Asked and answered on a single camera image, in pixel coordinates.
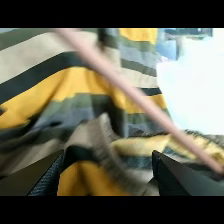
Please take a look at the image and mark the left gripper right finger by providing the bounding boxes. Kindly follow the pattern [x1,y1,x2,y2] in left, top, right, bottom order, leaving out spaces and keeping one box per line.
[151,150,224,197]

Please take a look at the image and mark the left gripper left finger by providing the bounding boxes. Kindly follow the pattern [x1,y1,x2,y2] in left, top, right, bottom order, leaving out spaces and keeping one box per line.
[0,149,65,197]

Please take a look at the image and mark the yellow striped sweater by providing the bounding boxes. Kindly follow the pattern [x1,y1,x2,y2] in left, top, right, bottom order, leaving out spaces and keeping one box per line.
[0,28,224,197]

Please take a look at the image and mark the white clothes hanger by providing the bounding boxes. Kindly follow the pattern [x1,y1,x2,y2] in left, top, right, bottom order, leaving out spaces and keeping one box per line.
[53,28,224,175]

